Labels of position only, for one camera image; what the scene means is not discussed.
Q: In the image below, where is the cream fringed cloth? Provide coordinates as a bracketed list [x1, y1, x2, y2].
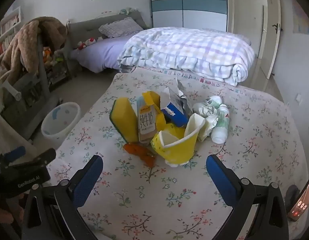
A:
[0, 115, 37, 160]

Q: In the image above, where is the plaid ruffled pillow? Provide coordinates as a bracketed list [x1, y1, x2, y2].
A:
[98, 17, 145, 39]

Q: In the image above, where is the smartphone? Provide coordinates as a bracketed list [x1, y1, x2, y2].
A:
[287, 177, 309, 222]

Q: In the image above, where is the brown fleece blanket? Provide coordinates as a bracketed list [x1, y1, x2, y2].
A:
[1, 16, 68, 80]

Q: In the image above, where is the white bookshelf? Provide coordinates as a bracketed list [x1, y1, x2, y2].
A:
[0, 6, 21, 63]

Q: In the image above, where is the torn blue cardboard box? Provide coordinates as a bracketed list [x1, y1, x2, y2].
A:
[160, 79, 192, 128]

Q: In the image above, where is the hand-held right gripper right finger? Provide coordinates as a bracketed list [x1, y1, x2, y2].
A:
[206, 154, 290, 240]

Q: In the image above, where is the white plastic waste bin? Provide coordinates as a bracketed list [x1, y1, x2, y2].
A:
[41, 102, 81, 146]

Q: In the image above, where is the white plastic bottle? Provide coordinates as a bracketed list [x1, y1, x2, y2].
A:
[206, 96, 223, 108]
[211, 104, 230, 144]

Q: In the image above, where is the yellow green sponge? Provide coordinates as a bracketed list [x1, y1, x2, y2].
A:
[109, 98, 140, 143]

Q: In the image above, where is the red white plush toy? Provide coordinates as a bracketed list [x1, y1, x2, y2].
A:
[77, 37, 97, 50]

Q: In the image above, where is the floral mat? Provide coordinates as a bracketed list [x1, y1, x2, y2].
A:
[48, 66, 309, 240]

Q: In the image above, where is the plaid quilt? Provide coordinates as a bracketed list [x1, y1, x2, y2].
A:
[117, 27, 256, 87]

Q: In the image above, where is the white door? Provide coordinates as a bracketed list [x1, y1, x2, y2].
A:
[260, 0, 281, 79]

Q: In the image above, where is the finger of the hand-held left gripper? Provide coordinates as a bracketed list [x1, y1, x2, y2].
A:
[24, 148, 57, 168]
[2, 146, 27, 163]

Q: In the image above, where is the toy shelf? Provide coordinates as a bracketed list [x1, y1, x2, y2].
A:
[43, 45, 72, 85]

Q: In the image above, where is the milk carton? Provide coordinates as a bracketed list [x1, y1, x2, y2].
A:
[136, 95, 157, 143]

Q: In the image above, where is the grey bed headboard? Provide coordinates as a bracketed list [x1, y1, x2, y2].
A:
[68, 10, 150, 50]

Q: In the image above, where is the lilac bed mattress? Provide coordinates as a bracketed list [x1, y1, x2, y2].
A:
[69, 34, 145, 73]

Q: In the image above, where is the pale plush toy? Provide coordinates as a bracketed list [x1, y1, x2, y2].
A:
[119, 7, 138, 15]

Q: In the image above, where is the white teal wardrobe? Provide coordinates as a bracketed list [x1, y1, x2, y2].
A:
[149, 0, 229, 34]

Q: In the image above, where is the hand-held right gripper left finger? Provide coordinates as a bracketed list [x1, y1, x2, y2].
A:
[21, 154, 117, 240]

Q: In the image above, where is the grey desk chair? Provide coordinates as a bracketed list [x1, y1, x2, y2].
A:
[0, 34, 61, 140]

